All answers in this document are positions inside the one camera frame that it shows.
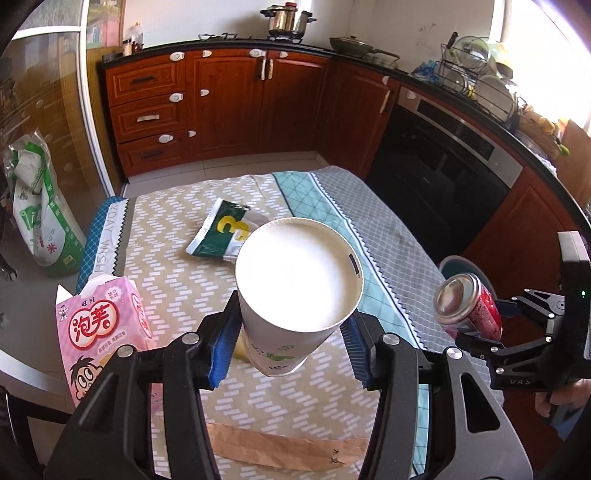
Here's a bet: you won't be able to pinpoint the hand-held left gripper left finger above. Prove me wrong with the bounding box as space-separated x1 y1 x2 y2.
44 295 243 480

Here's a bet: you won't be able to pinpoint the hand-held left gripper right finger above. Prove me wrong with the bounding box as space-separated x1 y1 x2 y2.
341 311 536 480

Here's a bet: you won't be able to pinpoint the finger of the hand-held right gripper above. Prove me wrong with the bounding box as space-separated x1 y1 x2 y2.
455 332 555 366
496 288 566 324

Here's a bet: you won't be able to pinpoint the red soda can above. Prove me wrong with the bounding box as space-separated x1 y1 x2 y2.
433 272 504 340

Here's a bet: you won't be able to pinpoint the grey round bin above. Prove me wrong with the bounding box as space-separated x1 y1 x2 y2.
438 256 499 303

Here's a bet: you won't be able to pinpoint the white paper cup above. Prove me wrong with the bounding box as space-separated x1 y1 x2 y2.
235 217 364 378

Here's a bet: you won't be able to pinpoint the pink snack box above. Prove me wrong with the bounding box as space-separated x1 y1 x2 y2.
55 272 160 409

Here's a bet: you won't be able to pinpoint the person's right hand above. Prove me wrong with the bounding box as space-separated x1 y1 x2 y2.
536 376 591 418

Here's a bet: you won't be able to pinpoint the patterned tablecloth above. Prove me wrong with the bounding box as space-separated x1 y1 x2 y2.
76 170 455 480

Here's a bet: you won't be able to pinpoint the wide wooden cabinet beside oven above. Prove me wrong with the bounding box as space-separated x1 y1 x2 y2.
462 166 583 301

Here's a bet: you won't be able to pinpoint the brown paper bag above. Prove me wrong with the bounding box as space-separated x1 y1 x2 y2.
205 421 370 476

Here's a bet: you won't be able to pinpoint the green snack packet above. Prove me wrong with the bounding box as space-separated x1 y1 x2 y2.
185 198 269 261

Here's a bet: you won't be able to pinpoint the black built-in oven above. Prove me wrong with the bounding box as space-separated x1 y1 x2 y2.
367 85 525 264

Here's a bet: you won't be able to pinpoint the wooden cutting board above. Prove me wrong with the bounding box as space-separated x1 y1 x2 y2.
561 119 591 160

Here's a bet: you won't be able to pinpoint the wicker basket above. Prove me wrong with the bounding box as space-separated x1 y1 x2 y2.
519 108 566 155

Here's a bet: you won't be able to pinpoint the black kitchen countertop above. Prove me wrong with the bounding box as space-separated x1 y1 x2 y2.
102 39 591 232

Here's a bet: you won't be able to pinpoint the wooden cabinet drawer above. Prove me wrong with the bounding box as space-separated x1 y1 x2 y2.
107 62 178 104
117 134 188 176
113 99 183 139

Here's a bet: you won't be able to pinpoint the green and white rice bag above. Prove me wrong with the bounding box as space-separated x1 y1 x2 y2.
4 131 88 278

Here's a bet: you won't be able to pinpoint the narrow wooden corner cabinet door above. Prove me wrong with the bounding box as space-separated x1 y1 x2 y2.
323 62 400 178

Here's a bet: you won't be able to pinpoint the glass sliding door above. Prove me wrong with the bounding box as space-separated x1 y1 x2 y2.
0 18 116 287

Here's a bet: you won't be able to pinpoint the white cabinet safety locks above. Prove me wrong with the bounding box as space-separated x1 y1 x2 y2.
157 46 416 144

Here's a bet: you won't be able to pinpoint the dark frying pan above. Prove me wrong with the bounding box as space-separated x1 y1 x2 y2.
329 36 400 58

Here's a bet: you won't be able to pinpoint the gas stove grates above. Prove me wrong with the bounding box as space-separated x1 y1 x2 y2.
198 31 303 45

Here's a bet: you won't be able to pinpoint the steel cooking pot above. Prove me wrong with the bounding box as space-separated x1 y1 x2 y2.
261 2 317 40

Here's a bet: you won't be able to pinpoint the black wire dish rack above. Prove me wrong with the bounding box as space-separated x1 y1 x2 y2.
436 32 520 125

